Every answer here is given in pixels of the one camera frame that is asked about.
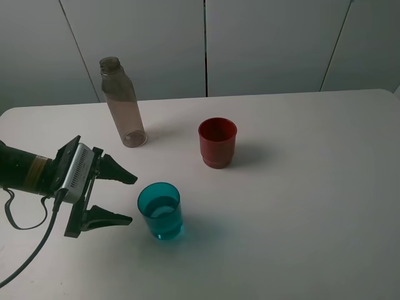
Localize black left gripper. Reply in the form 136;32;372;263
50;136;138;238

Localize red plastic cup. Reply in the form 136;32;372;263
198;117;238;169

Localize thin black looped cable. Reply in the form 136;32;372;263
3;187;49;231

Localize teal translucent plastic cup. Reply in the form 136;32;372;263
137;182;183;240

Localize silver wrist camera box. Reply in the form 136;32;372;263
56;142;94;204

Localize thick black camera cable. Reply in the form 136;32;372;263
0;190;66;288

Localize clear brownish plastic bottle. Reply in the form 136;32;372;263
99;56;147;148

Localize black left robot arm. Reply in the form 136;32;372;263
1;136;138;238

